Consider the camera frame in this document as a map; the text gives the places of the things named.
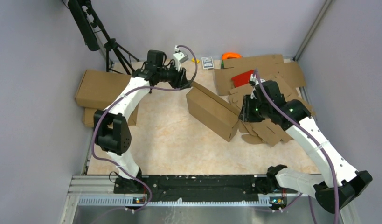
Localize red plastic sheet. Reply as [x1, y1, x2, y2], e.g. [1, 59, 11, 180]
[231, 70, 254, 88]

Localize orange plastic ring toy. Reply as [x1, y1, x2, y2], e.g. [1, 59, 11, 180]
[221, 52, 243, 60]

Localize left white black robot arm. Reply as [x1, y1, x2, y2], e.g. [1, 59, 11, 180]
[92, 45, 193, 193]

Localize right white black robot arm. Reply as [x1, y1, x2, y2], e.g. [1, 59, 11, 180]
[239, 70, 373, 215]

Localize folded brown cardboard box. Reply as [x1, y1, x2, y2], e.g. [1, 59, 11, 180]
[75, 70, 132, 110]

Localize blue playing card deck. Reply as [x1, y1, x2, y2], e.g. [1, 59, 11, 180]
[201, 57, 214, 70]

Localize brown cardboard box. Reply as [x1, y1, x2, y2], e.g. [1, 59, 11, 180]
[186, 82, 239, 142]
[75, 70, 132, 110]

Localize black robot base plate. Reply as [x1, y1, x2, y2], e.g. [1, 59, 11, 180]
[113, 175, 283, 202]

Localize lower folded cardboard box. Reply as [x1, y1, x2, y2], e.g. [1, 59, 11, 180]
[82, 106, 139, 127]

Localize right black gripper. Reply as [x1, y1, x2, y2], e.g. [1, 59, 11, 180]
[238, 94, 271, 122]

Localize black camera tripod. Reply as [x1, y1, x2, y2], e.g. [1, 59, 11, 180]
[62, 0, 140, 75]

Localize small yellow block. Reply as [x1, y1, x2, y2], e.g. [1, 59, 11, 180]
[191, 58, 200, 63]

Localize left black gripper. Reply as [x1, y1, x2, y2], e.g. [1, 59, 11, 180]
[157, 61, 191, 90]

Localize stack of flat cardboard sheets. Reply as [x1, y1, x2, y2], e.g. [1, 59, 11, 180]
[214, 55, 315, 146]

